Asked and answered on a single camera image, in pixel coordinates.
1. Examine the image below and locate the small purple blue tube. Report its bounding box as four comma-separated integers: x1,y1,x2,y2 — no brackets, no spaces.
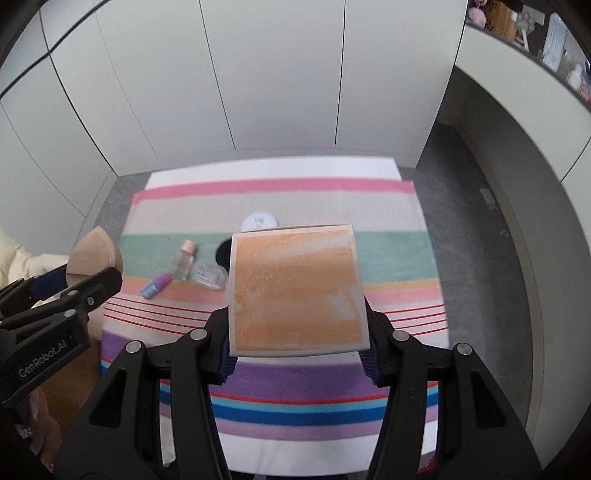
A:
140,273,173,299

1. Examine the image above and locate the clear oval contact lens case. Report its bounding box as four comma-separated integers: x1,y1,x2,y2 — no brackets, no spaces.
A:
190,260,228,291

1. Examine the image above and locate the white square box orange top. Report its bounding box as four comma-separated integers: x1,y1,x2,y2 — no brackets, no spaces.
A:
226,224,370,358

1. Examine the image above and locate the cream padded chair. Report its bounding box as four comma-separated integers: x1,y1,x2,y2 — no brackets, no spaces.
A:
0,229,69,288

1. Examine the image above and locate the striped colourful towel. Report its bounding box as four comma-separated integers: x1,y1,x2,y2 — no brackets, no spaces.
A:
101,157,450,477

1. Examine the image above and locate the small glass perfume bottle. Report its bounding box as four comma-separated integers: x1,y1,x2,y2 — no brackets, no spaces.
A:
171,240,198,281

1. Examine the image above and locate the white round compact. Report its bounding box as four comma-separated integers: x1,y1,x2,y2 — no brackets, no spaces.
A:
240,211,279,232

